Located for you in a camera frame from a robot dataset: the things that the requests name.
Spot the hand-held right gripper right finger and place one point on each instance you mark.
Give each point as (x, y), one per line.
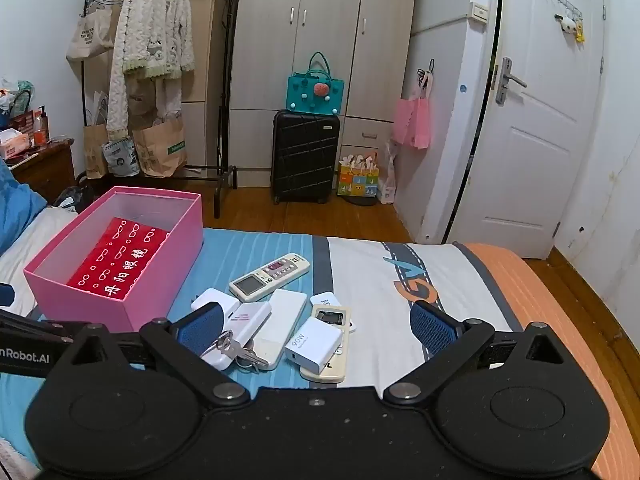
(432, 330)

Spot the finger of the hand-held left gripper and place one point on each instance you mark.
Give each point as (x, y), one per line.
(6, 295)
(30, 324)

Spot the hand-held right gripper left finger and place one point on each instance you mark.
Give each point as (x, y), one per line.
(200, 328)

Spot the white plug adapter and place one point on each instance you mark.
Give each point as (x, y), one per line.
(220, 300)

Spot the white power bank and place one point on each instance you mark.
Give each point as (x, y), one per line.
(250, 320)

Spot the pink cardboard box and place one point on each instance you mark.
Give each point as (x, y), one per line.
(150, 280)

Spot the white remote control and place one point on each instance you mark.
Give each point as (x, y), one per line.
(282, 320)

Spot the cream remote with pink buttons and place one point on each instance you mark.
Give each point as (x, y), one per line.
(270, 277)

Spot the white charger block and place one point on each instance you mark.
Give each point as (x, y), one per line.
(312, 340)

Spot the cream remote with square display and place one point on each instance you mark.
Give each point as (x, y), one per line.
(327, 372)

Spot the blue pillow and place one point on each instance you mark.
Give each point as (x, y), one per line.
(15, 200)

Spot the red patterned box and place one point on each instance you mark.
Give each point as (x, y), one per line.
(115, 260)

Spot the black floor bag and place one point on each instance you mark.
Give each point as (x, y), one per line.
(75, 199)

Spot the wooden nightstand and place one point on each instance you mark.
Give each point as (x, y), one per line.
(45, 170)

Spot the tissue box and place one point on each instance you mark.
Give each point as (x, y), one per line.
(12, 144)

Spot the white plastic bag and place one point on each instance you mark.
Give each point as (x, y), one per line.
(389, 180)

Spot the colourful gift bag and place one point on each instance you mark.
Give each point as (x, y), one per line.
(357, 180)

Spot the narrow brown paper bag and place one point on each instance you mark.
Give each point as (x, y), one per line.
(95, 150)

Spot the orange bottle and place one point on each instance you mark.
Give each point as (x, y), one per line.
(41, 127)

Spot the white patterned bag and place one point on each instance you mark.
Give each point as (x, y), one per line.
(120, 157)

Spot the large brown paper bag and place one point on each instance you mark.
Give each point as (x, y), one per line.
(160, 152)

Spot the green plastic bag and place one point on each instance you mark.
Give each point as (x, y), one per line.
(20, 95)

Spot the white door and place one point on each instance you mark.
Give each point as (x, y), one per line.
(540, 160)

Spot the black suitcase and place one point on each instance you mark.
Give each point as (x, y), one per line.
(305, 155)

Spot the pink paper bag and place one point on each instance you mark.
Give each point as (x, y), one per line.
(412, 122)

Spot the teal handbag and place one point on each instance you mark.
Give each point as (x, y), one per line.
(305, 95)

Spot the canvas tote bag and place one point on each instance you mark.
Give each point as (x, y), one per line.
(90, 35)

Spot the white fleece jacket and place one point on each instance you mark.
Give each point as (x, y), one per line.
(150, 25)

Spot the white wardrobe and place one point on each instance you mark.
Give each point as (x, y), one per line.
(325, 35)

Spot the small plush pendant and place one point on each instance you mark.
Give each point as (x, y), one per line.
(569, 24)

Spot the black wall hook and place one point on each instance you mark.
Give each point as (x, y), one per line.
(429, 72)

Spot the white wall box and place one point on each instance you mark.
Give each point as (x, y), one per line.
(480, 11)

